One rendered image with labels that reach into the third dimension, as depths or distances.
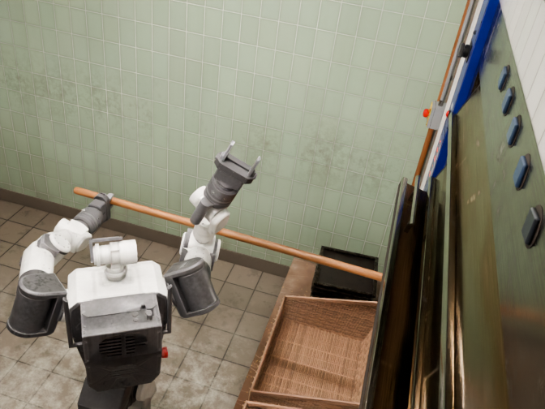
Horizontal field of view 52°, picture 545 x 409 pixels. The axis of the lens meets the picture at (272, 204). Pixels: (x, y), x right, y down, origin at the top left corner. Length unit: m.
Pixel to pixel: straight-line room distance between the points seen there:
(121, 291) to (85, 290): 0.09
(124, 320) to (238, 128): 1.96
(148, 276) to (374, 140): 1.81
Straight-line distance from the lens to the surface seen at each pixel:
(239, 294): 3.61
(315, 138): 3.18
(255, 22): 3.04
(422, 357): 1.45
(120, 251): 1.56
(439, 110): 2.66
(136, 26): 3.32
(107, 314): 1.54
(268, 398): 2.21
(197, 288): 1.64
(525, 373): 0.81
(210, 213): 1.67
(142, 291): 1.59
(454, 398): 1.04
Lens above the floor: 2.49
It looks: 34 degrees down
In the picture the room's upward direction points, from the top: 8 degrees clockwise
